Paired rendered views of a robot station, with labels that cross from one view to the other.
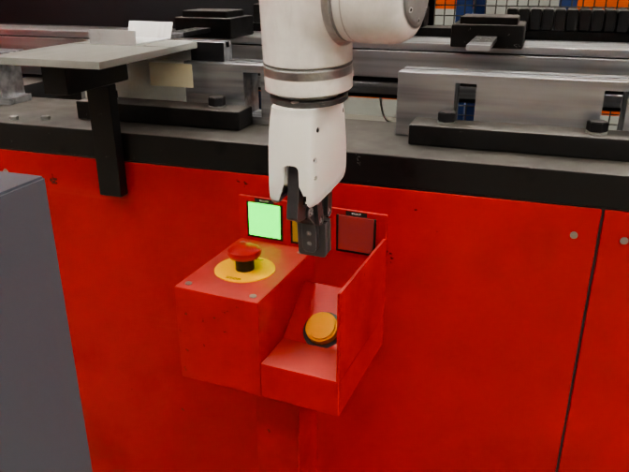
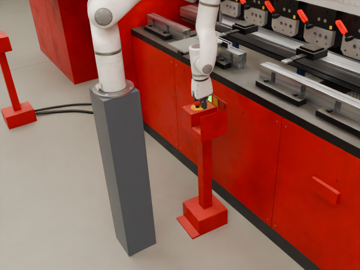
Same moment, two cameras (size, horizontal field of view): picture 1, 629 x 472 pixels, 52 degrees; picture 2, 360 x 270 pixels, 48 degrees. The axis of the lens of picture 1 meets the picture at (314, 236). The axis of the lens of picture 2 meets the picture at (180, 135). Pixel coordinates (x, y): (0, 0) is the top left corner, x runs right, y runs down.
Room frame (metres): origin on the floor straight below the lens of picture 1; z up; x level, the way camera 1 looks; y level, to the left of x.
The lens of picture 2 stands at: (-0.83, -1.07, 1.82)
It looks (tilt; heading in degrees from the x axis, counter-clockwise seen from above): 32 degrees down; 40
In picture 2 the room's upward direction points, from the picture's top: 3 degrees counter-clockwise
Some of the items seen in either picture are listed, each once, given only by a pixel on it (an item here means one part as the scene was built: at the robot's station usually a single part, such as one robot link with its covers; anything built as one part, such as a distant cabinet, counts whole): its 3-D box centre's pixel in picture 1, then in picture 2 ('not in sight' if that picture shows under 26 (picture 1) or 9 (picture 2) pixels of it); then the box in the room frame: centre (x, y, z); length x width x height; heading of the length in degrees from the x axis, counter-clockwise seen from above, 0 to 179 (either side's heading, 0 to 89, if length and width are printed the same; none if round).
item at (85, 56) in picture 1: (101, 51); (195, 43); (1.00, 0.32, 1.00); 0.26 x 0.18 x 0.01; 162
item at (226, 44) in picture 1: (173, 49); (218, 40); (1.13, 0.24, 0.99); 0.20 x 0.03 x 0.03; 72
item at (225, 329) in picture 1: (285, 295); (203, 115); (0.69, 0.04, 0.75); 0.20 x 0.16 x 0.18; 67
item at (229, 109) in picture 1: (163, 111); (211, 58); (1.08, 0.25, 0.89); 0.30 x 0.05 x 0.03; 72
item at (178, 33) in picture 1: (197, 25); (235, 29); (1.29, 0.22, 1.01); 0.26 x 0.12 x 0.05; 162
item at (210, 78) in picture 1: (186, 87); (220, 51); (1.13, 0.22, 0.92); 0.39 x 0.06 x 0.10; 72
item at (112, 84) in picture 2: not in sight; (111, 70); (0.30, 0.27, 1.09); 0.19 x 0.19 x 0.18
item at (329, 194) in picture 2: not in sight; (324, 190); (0.67, -0.65, 0.59); 0.15 x 0.02 x 0.07; 72
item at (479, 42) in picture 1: (486, 34); (301, 54); (1.12, -0.28, 1.01); 0.26 x 0.12 x 0.05; 162
